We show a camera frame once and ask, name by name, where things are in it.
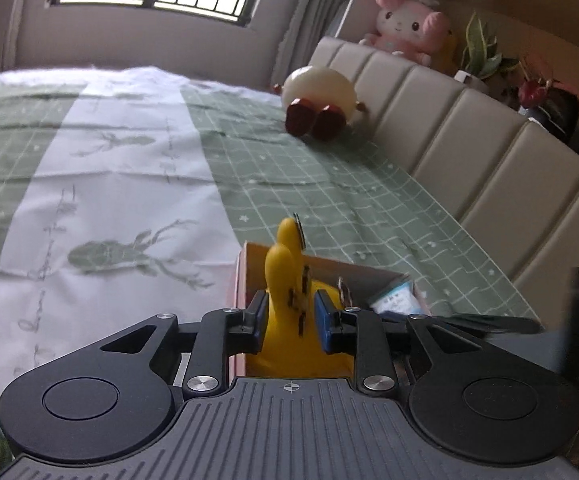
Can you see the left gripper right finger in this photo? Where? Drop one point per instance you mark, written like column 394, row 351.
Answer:
column 359, row 334

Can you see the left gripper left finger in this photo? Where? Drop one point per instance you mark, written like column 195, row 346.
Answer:
column 221, row 334

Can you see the blue wet wipes pack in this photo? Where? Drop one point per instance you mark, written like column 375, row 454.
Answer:
column 397, row 298

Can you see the yellow duck-shaped toy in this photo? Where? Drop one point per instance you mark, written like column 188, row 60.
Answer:
column 292, row 348

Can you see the pink cardboard box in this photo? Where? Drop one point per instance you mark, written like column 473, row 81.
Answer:
column 356, row 284

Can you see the beige padded headboard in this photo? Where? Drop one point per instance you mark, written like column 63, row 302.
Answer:
column 512, row 185

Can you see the green white bedspread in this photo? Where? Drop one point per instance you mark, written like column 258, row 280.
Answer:
column 124, row 194

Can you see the cream round plush red feet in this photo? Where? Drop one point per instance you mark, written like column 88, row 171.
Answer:
column 318, row 102

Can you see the red flower plant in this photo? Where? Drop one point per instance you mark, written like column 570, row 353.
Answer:
column 539, row 96

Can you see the green potted plant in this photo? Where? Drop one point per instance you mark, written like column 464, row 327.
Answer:
column 481, row 59

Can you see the pink bunny plush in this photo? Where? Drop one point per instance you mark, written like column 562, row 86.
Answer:
column 413, row 29

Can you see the grey curtain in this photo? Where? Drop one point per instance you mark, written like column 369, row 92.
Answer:
column 306, row 27

